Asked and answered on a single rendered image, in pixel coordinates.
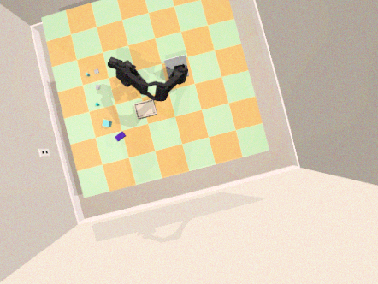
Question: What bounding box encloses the purple rectangular block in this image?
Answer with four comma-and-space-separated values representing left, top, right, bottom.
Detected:
115, 132, 126, 141

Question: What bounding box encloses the beige shallow tray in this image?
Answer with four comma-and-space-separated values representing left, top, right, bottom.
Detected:
133, 99, 157, 119

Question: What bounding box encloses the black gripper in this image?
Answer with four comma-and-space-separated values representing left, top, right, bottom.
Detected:
134, 69, 146, 83

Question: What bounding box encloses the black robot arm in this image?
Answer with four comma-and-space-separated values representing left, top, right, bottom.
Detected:
108, 57, 188, 102

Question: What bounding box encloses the light blue block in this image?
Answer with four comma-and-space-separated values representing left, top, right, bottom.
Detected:
102, 119, 112, 127

